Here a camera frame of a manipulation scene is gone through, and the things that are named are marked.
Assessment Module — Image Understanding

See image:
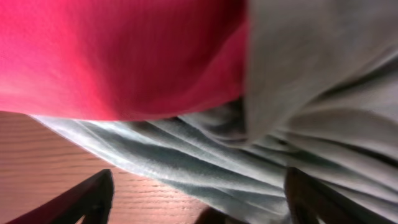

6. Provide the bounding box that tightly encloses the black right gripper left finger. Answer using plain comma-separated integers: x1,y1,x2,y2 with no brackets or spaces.
7,169,114,224

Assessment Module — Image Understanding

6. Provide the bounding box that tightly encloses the light blue t-shirt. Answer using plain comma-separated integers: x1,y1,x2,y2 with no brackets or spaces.
37,0,397,223

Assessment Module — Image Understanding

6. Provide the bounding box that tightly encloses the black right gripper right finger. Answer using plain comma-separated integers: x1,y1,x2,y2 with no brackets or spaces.
284,167,393,224

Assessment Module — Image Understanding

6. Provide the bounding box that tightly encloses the red t-shirt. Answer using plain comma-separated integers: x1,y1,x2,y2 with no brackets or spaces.
1,0,248,121

